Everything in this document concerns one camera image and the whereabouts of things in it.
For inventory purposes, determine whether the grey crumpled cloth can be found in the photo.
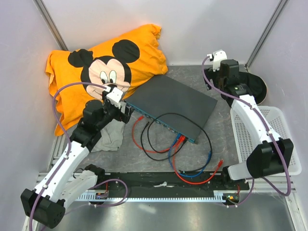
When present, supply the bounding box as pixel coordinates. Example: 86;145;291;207
92;120;125;152

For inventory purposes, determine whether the orange Mickey Mouse pillow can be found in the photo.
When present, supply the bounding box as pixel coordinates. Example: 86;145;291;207
45;24;168;136

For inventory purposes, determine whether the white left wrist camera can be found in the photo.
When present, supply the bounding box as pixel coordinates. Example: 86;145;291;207
102;86;124;109

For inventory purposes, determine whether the dark grey network switch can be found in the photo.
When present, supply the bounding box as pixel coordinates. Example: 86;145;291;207
125;75;217;143

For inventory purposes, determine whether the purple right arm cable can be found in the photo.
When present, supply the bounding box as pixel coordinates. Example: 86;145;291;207
201;56;293;209

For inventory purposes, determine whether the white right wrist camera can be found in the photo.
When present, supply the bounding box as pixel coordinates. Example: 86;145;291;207
208;50;227;72

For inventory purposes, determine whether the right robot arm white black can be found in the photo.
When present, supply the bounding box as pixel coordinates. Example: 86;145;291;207
203;56;294;190

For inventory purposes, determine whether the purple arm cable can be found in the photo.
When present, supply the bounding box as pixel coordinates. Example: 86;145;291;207
201;56;293;209
28;81;128;231

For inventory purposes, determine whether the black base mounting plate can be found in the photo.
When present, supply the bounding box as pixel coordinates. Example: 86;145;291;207
97;172;250;198

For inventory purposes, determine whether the black cap with beige brim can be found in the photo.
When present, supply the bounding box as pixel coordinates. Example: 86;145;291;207
239;72;268;105

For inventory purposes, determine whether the blue network cable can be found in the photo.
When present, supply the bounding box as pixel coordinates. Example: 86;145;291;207
167;134;212;178

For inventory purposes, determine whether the white slotted cable duct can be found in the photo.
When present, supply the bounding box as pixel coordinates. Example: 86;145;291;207
75;191;226;203

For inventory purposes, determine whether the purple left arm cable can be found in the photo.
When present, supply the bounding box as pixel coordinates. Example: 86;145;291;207
28;81;128;231

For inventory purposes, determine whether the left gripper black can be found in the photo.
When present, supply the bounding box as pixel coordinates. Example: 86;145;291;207
96;91;134;130

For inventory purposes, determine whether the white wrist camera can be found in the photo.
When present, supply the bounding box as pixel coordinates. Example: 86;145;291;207
208;50;227;72
102;86;124;109

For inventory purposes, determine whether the white perforated plastic basket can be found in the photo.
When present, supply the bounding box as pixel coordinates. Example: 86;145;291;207
230;105;302;177

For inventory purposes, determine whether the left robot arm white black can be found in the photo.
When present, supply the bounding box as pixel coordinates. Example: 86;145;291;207
21;100;133;230

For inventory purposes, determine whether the black network cable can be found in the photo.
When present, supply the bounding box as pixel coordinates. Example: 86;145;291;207
141;113;213;174

